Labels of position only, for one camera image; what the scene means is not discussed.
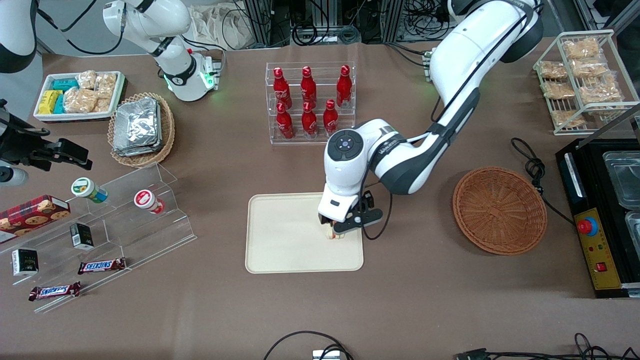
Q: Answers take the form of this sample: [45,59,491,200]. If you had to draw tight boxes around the red cola bottle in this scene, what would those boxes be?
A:
[275,102,296,140]
[301,101,319,138]
[335,64,353,109]
[322,99,340,137]
[272,67,293,110]
[300,65,318,109]

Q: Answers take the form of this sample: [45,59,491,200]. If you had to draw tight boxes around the grey metal bar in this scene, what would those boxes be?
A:
[589,102,640,137]

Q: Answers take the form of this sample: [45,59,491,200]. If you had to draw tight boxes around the black cable with connector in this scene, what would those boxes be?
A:
[453,332,640,360]

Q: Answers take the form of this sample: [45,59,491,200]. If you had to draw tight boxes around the oval light wicker basket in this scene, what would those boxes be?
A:
[107,92,176,168]

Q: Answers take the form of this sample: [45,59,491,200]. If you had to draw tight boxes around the yellow snack package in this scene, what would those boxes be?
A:
[38,89,64,115]

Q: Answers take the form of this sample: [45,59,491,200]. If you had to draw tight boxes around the red emergency stop button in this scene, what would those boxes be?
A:
[577,217,600,238]

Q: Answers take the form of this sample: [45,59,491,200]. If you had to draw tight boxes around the silver foil packet stack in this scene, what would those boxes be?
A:
[112,97,164,158]

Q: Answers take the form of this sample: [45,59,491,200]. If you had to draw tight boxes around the white plastic snack tray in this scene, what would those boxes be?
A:
[33,70,126,124]

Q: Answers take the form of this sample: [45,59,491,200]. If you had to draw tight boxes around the clear acrylic bottle rack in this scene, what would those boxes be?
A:
[265,61,357,146]

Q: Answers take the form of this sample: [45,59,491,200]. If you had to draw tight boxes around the small black box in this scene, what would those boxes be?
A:
[11,248,40,278]
[69,222,95,251]

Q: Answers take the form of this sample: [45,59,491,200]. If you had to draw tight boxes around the clear acrylic stepped shelf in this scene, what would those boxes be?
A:
[0,162,198,315]

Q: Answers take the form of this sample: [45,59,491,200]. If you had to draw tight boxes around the round brown wicker basket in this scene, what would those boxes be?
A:
[452,166,549,257]

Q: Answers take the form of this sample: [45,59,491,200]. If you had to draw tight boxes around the white wire rack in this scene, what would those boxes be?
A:
[532,29,640,137]

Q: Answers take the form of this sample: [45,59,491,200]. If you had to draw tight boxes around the green lid snack cup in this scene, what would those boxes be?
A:
[70,176,109,205]

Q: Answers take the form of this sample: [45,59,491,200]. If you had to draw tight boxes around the clear rectangular pan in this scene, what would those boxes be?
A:
[602,150,640,210]
[624,210,640,246]

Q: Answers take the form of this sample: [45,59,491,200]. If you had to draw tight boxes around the black looped cable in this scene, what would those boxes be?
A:
[263,330,354,360]

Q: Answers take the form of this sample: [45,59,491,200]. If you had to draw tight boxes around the brown snickers bar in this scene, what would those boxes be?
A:
[77,257,128,276]
[28,281,82,302]

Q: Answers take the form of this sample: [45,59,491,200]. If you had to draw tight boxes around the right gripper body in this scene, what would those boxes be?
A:
[0,99,51,168]

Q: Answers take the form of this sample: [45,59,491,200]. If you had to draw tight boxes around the red lid snack cup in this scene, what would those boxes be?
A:
[133,189,166,216]

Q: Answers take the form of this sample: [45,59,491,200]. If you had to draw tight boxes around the black appliance with yellow panel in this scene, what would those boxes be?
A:
[555,137,640,300]

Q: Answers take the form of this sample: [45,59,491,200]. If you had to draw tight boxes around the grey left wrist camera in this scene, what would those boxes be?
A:
[333,209,384,235]

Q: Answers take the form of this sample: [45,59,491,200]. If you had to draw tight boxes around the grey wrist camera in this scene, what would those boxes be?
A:
[333,209,384,235]
[0,166,29,188]

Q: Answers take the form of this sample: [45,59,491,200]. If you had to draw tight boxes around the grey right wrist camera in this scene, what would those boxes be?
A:
[0,166,29,188]

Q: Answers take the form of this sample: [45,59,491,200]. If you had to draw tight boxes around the red tartan cookie box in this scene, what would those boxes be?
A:
[0,194,72,245]

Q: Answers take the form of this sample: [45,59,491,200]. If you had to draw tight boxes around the black knotted power cable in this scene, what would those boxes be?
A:
[510,137,576,226]

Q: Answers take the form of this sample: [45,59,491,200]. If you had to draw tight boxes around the cream rectangular serving tray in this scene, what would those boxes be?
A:
[244,190,365,275]

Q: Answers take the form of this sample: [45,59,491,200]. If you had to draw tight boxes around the beige cloth bag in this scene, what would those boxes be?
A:
[189,4,257,51]

